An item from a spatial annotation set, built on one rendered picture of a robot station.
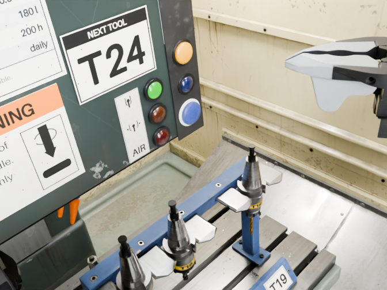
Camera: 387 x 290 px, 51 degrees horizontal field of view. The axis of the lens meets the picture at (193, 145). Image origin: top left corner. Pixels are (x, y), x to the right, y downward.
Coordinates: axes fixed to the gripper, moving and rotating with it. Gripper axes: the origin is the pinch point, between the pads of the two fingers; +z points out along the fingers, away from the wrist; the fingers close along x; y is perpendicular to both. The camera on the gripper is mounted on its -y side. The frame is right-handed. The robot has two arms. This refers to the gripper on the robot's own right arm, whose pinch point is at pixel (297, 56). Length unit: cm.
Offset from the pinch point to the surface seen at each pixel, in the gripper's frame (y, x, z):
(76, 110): 0.9, -11.8, 20.1
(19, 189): 5.9, -18.6, 23.9
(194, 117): 8.6, 0.1, 12.1
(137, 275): 39.8, -3.1, 24.6
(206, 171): 86, 79, 38
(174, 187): 106, 89, 57
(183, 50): -0.4, -0.2, 12.4
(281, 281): 71, 23, 2
